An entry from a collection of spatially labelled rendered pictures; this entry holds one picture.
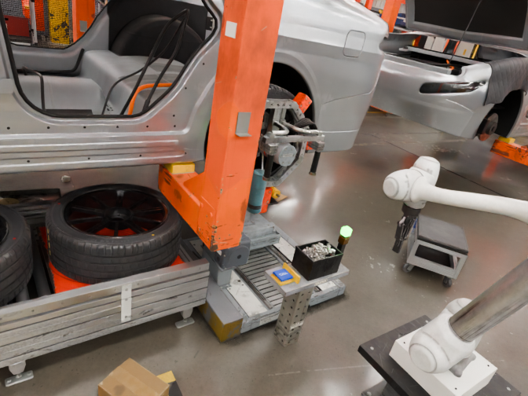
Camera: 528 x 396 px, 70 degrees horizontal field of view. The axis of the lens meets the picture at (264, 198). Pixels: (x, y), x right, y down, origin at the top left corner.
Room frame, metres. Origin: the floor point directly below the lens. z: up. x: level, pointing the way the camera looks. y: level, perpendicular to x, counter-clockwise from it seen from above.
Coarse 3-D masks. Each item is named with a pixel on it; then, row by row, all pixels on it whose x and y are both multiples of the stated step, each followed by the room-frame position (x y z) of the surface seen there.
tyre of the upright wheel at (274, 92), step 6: (270, 84) 2.28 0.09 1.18; (270, 90) 2.20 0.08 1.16; (276, 90) 2.23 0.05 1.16; (282, 90) 2.26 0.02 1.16; (270, 96) 2.20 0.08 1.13; (276, 96) 2.23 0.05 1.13; (282, 96) 2.26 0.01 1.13; (288, 96) 2.29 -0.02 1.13; (294, 96) 2.33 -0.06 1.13; (210, 120) 2.12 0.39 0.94; (204, 144) 2.12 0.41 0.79; (204, 150) 2.15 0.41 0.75; (204, 156) 2.18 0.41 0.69; (270, 174) 2.29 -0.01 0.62
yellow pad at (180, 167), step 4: (164, 164) 1.94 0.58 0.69; (168, 164) 1.90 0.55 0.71; (172, 164) 1.88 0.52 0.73; (176, 164) 1.89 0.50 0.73; (180, 164) 1.90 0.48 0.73; (184, 164) 1.91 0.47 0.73; (188, 164) 1.92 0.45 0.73; (192, 164) 1.94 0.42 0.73; (168, 168) 1.90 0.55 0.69; (172, 168) 1.86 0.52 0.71; (176, 168) 1.88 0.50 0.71; (180, 168) 1.89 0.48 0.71; (184, 168) 1.91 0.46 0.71; (188, 168) 1.92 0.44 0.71; (192, 168) 1.94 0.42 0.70; (172, 172) 1.86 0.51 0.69; (176, 172) 1.88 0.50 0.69; (180, 172) 1.89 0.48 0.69; (184, 172) 1.91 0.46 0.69; (188, 172) 1.92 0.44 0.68; (192, 172) 1.94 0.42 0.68
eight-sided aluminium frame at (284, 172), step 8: (272, 104) 2.12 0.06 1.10; (280, 104) 2.15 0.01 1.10; (288, 104) 2.19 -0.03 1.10; (296, 104) 2.22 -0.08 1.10; (296, 112) 2.24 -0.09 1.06; (296, 120) 2.30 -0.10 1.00; (304, 128) 2.29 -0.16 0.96; (296, 144) 2.34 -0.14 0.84; (304, 144) 2.31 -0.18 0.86; (296, 152) 2.34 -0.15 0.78; (304, 152) 2.33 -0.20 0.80; (296, 160) 2.30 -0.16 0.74; (280, 168) 2.29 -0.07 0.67; (288, 168) 2.27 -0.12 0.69; (272, 176) 2.26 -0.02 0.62; (280, 176) 2.23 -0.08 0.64; (272, 184) 2.19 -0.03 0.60
